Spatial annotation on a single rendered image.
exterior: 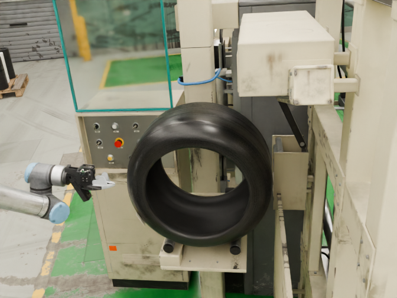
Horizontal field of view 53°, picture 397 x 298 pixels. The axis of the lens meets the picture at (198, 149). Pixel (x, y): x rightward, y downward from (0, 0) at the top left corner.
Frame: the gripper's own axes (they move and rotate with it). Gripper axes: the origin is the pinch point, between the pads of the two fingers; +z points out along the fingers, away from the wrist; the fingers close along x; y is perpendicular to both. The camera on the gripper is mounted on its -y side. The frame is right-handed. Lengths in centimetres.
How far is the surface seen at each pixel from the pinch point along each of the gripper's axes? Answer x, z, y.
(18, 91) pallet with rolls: 494, -336, -147
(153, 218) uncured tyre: -12.4, 20.9, -4.9
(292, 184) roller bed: 20, 78, -1
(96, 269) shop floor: 72, -40, -120
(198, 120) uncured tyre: -7, 36, 37
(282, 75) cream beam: -35, 60, 63
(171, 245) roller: -9.8, 27.7, -19.3
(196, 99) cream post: 27, 31, 33
